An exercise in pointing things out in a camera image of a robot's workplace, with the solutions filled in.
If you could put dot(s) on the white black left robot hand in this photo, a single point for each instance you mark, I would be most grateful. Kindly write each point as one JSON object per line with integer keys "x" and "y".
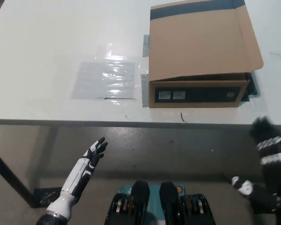
{"x": 76, "y": 178}

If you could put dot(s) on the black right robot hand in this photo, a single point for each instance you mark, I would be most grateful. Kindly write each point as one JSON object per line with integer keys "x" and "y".
{"x": 276, "y": 168}

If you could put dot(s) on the brown cardboard storage box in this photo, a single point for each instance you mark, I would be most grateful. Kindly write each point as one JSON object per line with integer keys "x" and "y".
{"x": 194, "y": 47}

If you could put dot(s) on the black floor tape patch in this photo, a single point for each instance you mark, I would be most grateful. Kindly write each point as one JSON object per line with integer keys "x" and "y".
{"x": 49, "y": 197}

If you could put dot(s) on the black metal table leg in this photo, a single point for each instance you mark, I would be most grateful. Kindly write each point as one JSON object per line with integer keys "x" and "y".
{"x": 16, "y": 178}

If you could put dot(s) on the clear plastic sheet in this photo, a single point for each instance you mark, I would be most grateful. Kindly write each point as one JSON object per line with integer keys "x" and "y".
{"x": 103, "y": 79}

